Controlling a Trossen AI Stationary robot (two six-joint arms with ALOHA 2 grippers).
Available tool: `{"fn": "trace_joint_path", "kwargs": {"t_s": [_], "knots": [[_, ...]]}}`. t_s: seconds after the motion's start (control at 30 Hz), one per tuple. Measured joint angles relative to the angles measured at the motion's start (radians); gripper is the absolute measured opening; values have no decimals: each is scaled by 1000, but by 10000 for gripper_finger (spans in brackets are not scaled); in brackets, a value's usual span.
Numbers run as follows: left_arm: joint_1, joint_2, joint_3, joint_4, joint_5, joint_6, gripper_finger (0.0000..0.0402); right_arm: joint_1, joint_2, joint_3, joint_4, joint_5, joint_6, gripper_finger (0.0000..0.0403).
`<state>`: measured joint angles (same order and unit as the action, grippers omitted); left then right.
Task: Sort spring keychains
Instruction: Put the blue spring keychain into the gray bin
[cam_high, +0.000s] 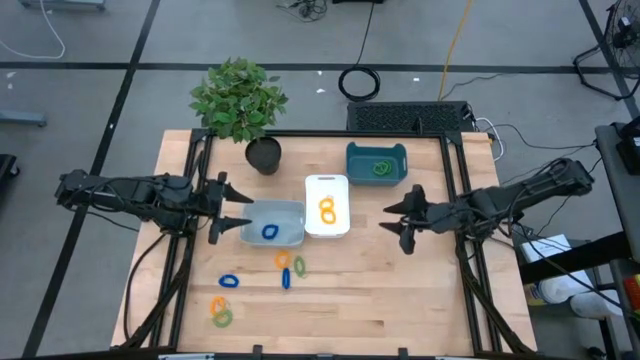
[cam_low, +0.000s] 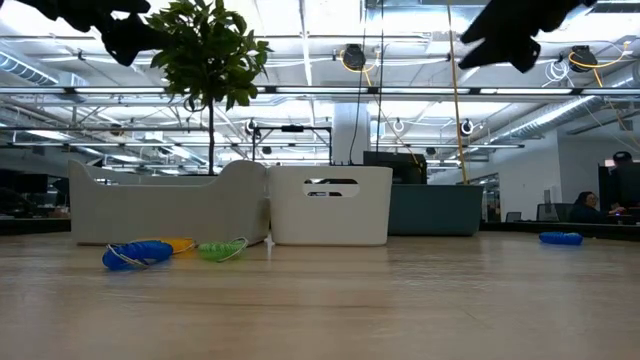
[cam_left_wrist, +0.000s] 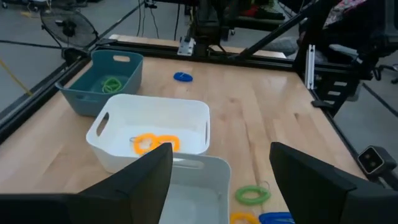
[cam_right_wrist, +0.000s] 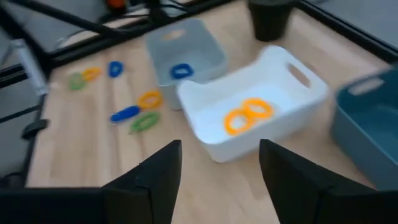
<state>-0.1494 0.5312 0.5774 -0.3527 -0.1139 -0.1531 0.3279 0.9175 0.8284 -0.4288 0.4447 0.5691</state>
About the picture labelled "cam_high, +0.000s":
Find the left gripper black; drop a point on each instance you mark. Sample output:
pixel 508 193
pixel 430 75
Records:
pixel 207 202

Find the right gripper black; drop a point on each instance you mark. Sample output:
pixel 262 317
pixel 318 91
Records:
pixel 435 218

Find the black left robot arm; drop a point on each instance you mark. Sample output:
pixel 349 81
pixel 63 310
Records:
pixel 125 192

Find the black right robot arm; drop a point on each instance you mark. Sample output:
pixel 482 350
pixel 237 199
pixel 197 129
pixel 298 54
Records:
pixel 525 192

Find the grey plastic bin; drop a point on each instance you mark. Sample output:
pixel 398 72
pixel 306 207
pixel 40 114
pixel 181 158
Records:
pixel 290 215

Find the white plastic bin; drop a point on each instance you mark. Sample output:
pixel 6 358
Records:
pixel 340 190

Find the teal plastic bin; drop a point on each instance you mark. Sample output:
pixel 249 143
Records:
pixel 360 160

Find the black perforated computer case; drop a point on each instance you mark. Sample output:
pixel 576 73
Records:
pixel 400 116

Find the green potted plant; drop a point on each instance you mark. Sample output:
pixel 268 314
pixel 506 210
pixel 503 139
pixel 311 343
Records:
pixel 235 105

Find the white paper sheet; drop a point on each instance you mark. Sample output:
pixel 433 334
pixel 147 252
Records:
pixel 545 246

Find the silver metal plate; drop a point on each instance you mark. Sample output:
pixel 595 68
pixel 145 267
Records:
pixel 186 356

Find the white paper towel roll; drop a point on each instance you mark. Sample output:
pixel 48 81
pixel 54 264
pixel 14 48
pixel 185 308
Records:
pixel 562 289

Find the black metal shelf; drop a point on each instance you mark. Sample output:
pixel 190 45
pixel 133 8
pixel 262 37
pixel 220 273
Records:
pixel 575 257

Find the black side table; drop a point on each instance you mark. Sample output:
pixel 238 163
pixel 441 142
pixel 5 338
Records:
pixel 620 200

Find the grey furniture foot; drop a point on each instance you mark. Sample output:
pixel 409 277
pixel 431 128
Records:
pixel 22 119
pixel 62 4

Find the black chair part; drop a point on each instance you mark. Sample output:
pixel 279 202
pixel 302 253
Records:
pixel 6 167

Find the black device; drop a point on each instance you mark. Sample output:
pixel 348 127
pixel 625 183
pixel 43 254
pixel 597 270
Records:
pixel 631 150

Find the red and yellow package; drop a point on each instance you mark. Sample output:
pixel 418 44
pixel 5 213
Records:
pixel 634 295

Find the black floor fan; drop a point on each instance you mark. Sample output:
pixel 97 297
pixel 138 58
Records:
pixel 624 37

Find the black aluminium table frame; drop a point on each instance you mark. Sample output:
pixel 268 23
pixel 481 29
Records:
pixel 325 133

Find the small black bracket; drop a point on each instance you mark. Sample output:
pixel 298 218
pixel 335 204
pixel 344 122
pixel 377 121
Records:
pixel 257 351
pixel 402 353

